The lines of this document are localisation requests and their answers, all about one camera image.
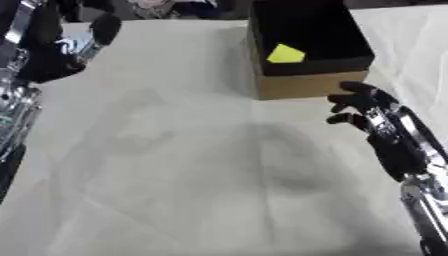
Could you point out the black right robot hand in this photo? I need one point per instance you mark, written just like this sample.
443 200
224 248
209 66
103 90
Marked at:
385 133

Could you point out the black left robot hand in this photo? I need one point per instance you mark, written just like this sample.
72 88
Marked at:
44 61

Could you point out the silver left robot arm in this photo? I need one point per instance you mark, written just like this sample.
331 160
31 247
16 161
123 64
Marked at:
14 120

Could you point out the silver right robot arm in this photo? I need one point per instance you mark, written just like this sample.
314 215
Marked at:
429 210

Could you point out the tan cardboard box black inside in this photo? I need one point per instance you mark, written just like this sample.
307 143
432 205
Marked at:
309 46

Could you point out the person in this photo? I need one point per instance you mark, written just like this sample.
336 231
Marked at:
154 8

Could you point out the yellow block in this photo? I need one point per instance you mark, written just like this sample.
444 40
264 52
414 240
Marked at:
286 54

